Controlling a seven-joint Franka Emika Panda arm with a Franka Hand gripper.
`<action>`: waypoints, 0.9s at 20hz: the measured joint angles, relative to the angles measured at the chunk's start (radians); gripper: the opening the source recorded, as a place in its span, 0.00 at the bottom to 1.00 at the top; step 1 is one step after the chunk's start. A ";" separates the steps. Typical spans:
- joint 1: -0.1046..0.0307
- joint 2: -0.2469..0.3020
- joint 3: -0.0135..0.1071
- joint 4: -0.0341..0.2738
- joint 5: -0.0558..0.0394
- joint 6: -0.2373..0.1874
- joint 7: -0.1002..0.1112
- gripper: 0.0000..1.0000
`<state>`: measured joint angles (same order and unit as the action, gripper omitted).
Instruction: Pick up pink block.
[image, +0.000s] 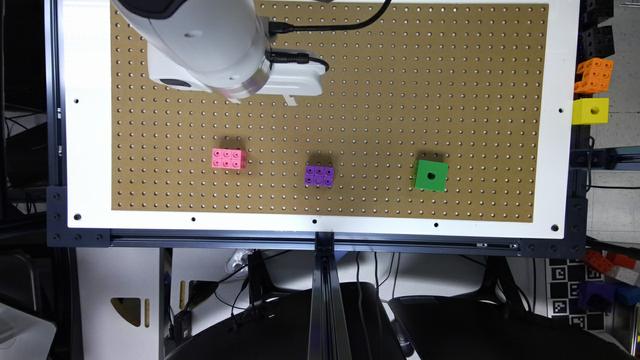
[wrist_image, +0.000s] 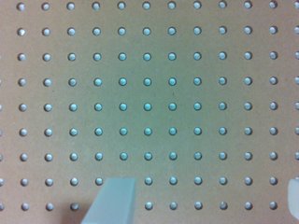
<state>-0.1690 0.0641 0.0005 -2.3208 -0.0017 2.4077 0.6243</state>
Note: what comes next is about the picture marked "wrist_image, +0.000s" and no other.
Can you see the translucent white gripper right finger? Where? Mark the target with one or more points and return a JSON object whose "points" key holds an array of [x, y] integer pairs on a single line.
{"points": [[293, 197]]}

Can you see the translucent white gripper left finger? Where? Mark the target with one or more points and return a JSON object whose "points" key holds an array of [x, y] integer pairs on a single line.
{"points": [[114, 204]]}

